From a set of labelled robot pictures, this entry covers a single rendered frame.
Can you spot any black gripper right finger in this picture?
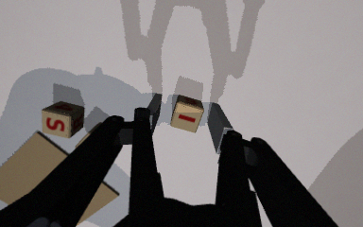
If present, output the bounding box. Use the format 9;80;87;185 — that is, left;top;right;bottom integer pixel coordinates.
207;103;338;227

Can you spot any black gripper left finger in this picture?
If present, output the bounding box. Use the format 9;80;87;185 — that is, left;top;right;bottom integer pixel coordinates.
0;94;171;227

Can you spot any tan flat mat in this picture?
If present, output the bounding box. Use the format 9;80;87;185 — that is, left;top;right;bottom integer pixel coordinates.
0;131;119;227

